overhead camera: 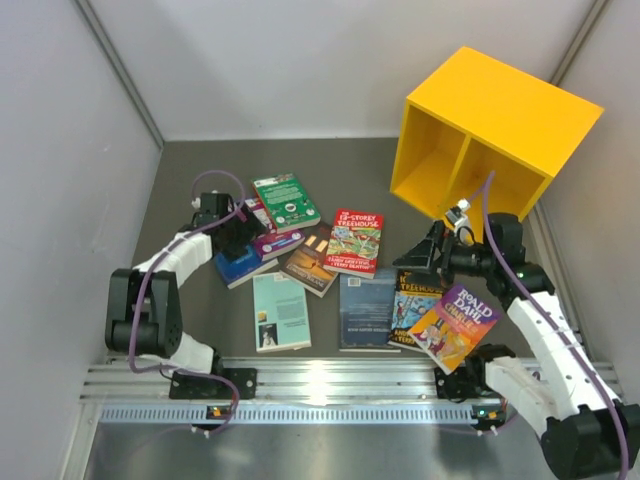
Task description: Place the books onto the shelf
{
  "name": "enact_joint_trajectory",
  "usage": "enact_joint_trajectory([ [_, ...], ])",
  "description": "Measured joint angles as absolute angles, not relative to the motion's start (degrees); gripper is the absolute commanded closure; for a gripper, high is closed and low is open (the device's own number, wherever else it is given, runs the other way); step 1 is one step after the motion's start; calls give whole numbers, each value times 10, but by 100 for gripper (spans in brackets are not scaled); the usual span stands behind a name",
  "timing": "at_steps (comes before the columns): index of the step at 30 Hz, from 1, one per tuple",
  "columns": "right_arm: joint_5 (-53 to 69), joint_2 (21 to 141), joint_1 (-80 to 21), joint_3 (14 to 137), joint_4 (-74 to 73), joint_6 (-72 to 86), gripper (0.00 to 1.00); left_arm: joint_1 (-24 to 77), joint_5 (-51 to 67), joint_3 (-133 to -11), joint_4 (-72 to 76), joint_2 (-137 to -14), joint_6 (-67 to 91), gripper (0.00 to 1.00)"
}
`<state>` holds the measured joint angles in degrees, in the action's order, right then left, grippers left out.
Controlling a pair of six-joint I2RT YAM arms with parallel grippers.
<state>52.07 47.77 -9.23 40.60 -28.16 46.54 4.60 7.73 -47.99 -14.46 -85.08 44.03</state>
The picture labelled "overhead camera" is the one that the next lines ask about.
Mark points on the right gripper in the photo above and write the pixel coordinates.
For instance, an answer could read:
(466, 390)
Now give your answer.
(422, 256)

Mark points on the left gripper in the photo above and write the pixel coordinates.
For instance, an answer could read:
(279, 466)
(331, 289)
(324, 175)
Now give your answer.
(249, 230)

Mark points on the purple paperback book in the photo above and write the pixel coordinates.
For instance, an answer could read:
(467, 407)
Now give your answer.
(273, 245)

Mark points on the red 13-Storey Treehouse book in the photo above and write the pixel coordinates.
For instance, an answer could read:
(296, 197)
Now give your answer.
(354, 243)

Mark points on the dark blue 1984 book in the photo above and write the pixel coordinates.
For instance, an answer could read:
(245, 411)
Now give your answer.
(366, 309)

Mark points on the brown Edward Tulane book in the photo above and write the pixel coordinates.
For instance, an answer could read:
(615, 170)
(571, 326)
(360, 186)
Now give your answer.
(306, 263)

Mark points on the light teal paperback book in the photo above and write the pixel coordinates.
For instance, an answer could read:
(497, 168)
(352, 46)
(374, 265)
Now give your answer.
(280, 314)

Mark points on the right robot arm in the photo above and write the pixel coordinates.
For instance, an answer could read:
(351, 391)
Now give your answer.
(584, 428)

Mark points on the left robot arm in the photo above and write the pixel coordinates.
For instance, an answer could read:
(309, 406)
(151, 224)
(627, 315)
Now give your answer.
(144, 316)

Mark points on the blue orange paperback book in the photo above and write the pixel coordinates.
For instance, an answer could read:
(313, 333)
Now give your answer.
(236, 272)

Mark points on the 169-Storey Treehouse book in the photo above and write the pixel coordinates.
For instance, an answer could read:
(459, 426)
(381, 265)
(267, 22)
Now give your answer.
(415, 294)

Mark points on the green paperback book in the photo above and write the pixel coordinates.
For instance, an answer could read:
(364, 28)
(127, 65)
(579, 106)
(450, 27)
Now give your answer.
(287, 203)

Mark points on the Roald Dahl Charlie book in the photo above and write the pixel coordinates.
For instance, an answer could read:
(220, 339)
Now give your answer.
(450, 330)

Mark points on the yellow wooden shelf box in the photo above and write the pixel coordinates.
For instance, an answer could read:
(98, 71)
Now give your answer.
(477, 119)

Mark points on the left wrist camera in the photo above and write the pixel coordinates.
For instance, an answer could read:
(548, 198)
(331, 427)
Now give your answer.
(213, 203)

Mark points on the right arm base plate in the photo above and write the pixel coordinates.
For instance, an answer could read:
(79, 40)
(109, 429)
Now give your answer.
(461, 385)

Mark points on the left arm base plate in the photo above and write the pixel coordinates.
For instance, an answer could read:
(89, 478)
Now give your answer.
(185, 387)

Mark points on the aluminium mounting rail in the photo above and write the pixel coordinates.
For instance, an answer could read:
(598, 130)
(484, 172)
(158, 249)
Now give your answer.
(312, 381)

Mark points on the perforated cable duct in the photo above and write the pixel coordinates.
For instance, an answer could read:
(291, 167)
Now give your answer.
(279, 414)

